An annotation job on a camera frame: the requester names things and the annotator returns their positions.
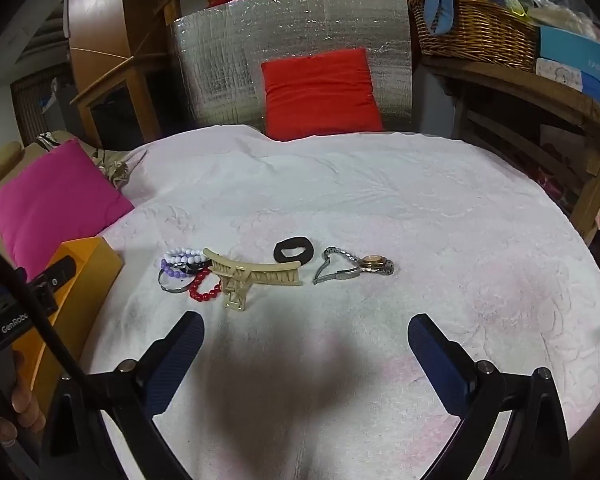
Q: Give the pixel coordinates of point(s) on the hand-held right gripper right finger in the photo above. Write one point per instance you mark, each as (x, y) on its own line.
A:
(437, 365)

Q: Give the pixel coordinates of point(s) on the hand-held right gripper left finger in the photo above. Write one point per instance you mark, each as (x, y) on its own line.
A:
(176, 360)

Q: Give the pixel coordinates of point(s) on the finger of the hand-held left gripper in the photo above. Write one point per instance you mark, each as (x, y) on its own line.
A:
(55, 280)

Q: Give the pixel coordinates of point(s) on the orange box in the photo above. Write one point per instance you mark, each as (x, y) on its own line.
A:
(92, 265)

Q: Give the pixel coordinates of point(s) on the person's left hand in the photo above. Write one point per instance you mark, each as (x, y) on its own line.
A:
(27, 390)

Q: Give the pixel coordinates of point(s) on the pink cushion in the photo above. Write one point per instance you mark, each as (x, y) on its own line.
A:
(55, 200)

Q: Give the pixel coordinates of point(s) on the beige hair claw clip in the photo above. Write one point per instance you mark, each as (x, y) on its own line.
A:
(240, 272)

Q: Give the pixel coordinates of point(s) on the silver wristwatch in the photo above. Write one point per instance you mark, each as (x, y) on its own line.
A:
(375, 262)

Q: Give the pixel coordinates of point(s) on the patterned beige cloth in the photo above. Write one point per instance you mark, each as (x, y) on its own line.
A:
(112, 170)

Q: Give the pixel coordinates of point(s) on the beige sofa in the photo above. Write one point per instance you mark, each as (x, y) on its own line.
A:
(0, 160)

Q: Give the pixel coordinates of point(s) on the white pink embossed blanket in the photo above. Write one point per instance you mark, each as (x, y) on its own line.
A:
(380, 200)

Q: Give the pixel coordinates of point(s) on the dark slatted shutter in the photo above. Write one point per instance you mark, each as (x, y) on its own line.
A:
(35, 100)

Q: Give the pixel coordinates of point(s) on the brown wooden cabinet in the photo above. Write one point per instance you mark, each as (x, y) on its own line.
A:
(115, 20)

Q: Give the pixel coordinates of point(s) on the silver foil insulation mat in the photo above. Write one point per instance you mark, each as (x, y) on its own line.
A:
(215, 60)

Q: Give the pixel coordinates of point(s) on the wooden shelf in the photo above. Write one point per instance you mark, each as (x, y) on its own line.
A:
(530, 95)

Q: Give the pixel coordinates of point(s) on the red cushion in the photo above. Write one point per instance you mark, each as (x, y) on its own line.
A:
(320, 95)

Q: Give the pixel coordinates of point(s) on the blue cardboard box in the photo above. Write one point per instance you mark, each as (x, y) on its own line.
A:
(575, 60)

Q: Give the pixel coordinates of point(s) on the wicker basket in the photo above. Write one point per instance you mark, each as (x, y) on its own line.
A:
(475, 32)

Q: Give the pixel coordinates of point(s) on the clear plastic bags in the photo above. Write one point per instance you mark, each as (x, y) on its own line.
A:
(555, 5)

